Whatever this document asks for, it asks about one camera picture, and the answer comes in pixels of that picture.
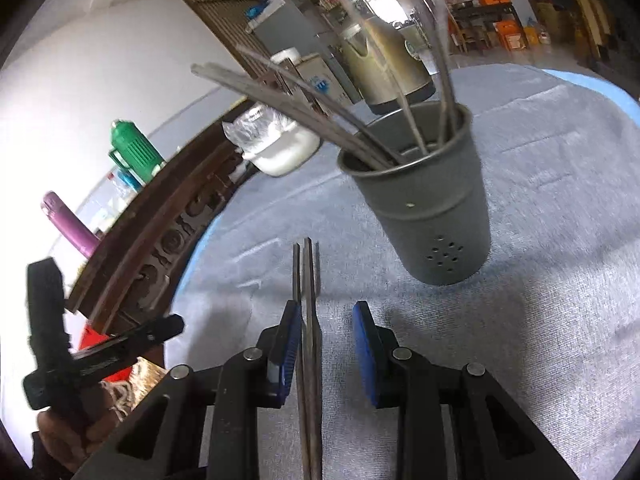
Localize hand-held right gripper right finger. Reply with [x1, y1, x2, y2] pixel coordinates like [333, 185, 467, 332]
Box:
[351, 301, 581, 480]

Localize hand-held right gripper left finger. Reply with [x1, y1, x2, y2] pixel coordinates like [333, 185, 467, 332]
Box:
[72, 300, 303, 480]

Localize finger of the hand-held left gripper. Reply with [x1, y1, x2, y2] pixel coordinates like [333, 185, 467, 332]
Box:
[26, 257, 72, 362]
[102, 314, 186, 359]

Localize pair of chopsticks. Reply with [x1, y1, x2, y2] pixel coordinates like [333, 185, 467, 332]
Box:
[291, 242, 313, 480]

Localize grey metal chopstick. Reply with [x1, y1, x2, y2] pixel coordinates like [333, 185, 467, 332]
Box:
[304, 236, 325, 480]
[395, 0, 453, 141]

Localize grey metal utensil holder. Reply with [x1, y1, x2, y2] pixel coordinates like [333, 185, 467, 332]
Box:
[336, 101, 492, 287]

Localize bundle of metal chopsticks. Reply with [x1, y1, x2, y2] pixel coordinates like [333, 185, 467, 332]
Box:
[190, 0, 463, 171]

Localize person's left hand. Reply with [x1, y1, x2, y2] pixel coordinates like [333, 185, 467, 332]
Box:
[37, 387, 127, 478]

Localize red plastic item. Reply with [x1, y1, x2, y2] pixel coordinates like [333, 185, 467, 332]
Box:
[80, 325, 133, 386]

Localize pink water bottle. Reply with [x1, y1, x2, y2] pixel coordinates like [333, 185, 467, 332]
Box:
[41, 191, 101, 258]

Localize blue-capped bottle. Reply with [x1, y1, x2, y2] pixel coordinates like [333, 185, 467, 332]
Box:
[117, 170, 144, 194]

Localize green thermos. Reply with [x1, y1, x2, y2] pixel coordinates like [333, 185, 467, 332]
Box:
[109, 120, 167, 188]

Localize grey-blue tablecloth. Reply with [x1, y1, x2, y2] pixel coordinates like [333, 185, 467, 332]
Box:
[170, 62, 640, 480]

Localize white ceramic bowl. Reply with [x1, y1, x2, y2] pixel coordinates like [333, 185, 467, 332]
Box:
[247, 122, 322, 177]

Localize clear plastic bag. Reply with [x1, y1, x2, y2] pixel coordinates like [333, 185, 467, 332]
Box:
[222, 102, 297, 156]

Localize box with blue label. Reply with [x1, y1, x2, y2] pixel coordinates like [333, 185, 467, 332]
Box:
[295, 55, 347, 107]

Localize golden electric kettle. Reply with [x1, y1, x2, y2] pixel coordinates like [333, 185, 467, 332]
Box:
[340, 15, 436, 116]

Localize white lidded jar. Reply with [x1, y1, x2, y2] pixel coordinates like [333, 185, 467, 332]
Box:
[270, 47, 303, 69]

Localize grey cabinet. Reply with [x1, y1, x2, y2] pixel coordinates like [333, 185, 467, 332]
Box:
[250, 0, 361, 106]

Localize wooden lattice door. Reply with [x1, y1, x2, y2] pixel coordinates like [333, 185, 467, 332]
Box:
[179, 0, 321, 116]

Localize orange boxes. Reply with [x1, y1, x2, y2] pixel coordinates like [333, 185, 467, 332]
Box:
[492, 0, 531, 52]

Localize woven straw rope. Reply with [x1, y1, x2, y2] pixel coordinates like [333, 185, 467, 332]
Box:
[100, 357, 168, 416]

